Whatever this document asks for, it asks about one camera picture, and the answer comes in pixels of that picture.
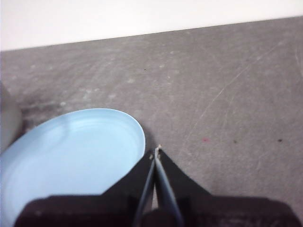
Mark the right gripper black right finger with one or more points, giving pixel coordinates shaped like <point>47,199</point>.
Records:
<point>213,212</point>

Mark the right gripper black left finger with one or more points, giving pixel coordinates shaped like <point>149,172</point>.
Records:
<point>99,210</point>

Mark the blue round plate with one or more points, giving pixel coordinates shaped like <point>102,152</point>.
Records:
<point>71,153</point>

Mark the pale green electric steamer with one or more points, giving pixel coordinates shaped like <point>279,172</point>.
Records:
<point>8,118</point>

